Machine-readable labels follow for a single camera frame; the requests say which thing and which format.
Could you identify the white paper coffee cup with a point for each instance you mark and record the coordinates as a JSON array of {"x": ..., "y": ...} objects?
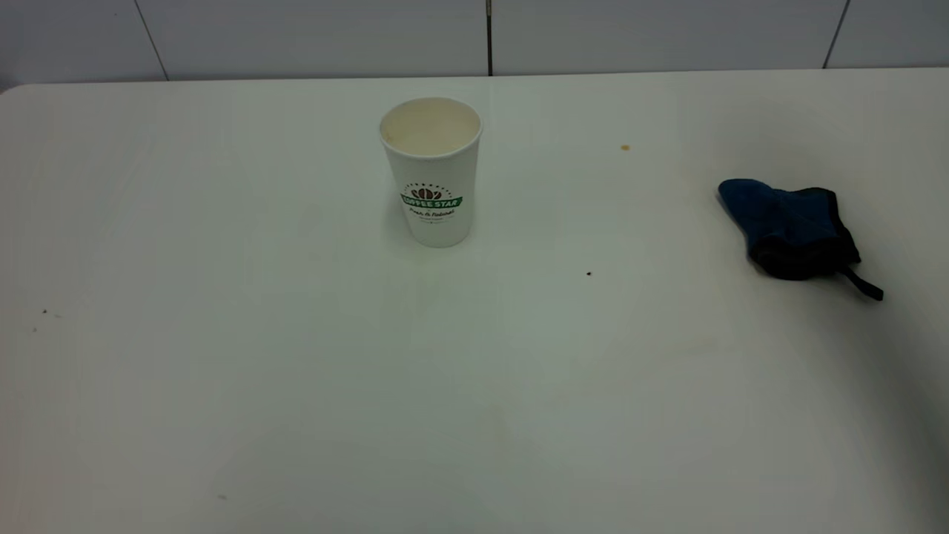
[{"x": 434, "y": 185}]

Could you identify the blue cloth with black trim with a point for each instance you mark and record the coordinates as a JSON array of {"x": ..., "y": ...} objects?
[{"x": 786, "y": 222}]

